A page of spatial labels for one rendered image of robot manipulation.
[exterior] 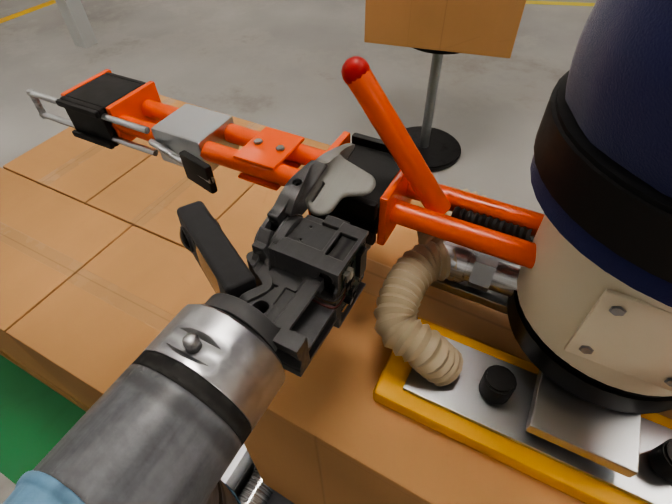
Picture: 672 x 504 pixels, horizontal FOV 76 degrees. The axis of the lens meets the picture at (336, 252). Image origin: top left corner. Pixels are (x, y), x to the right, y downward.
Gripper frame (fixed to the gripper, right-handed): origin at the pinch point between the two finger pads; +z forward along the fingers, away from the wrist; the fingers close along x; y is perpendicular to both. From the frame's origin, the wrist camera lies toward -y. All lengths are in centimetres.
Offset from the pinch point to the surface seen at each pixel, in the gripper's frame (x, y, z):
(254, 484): -57, -7, -20
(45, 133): -112, -242, 84
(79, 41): -107, -321, 177
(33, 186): -57, -118, 17
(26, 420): -112, -99, -32
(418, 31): -43, -42, 146
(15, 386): -112, -113, -26
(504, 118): -111, -7, 220
